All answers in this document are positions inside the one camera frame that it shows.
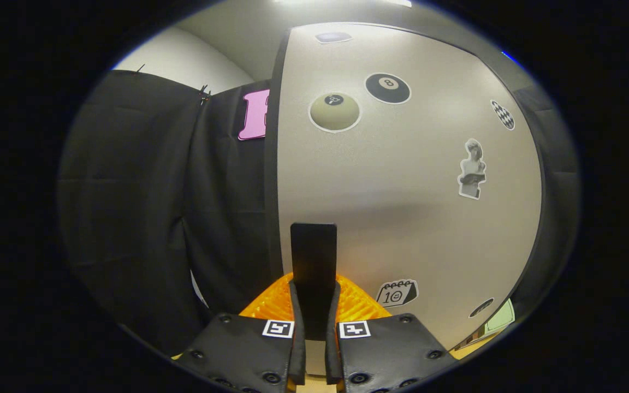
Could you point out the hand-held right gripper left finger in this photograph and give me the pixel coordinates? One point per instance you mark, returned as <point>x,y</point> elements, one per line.
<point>249,349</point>

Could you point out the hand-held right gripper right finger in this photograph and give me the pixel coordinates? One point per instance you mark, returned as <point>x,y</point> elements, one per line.
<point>391,349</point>

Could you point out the grey cabinet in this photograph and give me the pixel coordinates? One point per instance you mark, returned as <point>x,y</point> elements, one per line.
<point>271,164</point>

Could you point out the pale green box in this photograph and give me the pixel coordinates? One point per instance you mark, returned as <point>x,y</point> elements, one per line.
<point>501,317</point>

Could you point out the black backdrop cloth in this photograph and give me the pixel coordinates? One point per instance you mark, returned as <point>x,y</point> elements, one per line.
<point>129,218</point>

